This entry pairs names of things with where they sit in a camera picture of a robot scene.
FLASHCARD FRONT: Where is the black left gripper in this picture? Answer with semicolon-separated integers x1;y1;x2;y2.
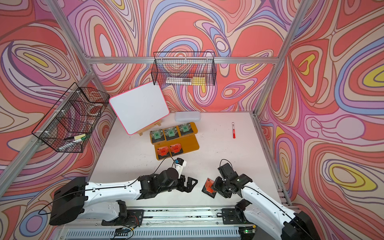
158;174;200;195

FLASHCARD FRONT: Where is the red tea bag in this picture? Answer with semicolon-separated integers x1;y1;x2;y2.
156;146;171;161
170;143;184;157
202;178;217;199

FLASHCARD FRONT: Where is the green tea bag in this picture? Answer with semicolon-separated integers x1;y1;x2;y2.
164;127;180;141
178;123;194;136
150;130;166;144

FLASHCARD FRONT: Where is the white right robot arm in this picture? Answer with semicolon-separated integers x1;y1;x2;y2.
213;163;320;240

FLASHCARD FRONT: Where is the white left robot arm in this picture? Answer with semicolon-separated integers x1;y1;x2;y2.
49;168;198;226

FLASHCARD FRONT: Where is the yellow wooden two-tier shelf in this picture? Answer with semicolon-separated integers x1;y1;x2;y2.
151;122;200;161

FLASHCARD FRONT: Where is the red marker pen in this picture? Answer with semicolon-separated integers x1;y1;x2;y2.
232;122;236;139

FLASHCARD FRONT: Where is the wooden whiteboard easel stand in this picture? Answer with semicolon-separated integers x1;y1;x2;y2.
137;120;162;136

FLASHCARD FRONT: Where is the white plastic pencil case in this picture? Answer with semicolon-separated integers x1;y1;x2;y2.
175;111;201;122

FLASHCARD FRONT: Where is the pink framed whiteboard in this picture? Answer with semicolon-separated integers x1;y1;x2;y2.
109;83;170;135

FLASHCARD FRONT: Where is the yellow sticky notes block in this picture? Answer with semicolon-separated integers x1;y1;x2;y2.
191;77;206;86

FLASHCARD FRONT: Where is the green marker in basket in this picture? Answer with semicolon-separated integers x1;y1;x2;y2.
64;134;88;143

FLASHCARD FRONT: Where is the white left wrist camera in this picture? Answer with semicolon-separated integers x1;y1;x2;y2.
175;158;187;177

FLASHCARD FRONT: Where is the black wire basket back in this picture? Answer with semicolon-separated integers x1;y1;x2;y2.
151;51;217;86

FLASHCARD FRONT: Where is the black wire basket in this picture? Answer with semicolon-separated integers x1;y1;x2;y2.
32;83;110;153
151;51;217;86

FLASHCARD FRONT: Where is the black wire basket left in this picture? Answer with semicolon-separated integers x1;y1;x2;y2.
32;83;110;153

